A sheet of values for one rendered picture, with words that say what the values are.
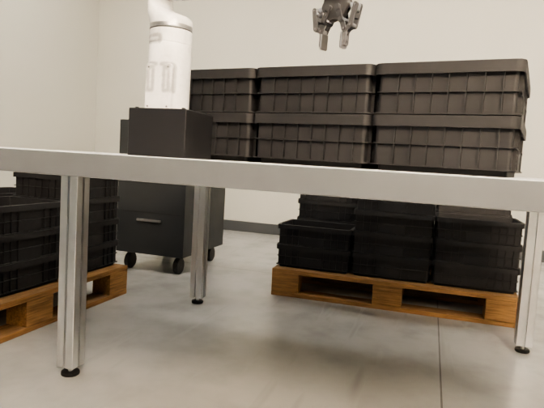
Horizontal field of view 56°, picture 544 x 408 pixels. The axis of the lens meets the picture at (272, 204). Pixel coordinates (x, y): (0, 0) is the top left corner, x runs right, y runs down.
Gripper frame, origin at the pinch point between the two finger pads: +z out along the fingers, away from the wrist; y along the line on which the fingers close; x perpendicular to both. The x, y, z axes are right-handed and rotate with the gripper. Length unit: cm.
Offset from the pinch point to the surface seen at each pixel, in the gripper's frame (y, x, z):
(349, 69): 10.7, -6.9, 8.1
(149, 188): -180, 67, 54
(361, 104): 13.5, -4.8, 15.7
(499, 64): 40.3, 1.9, 7.0
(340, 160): 10.0, -5.7, 28.5
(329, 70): 6.1, -8.2, 8.5
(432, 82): 27.9, -0.6, 10.6
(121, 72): -416, 176, -45
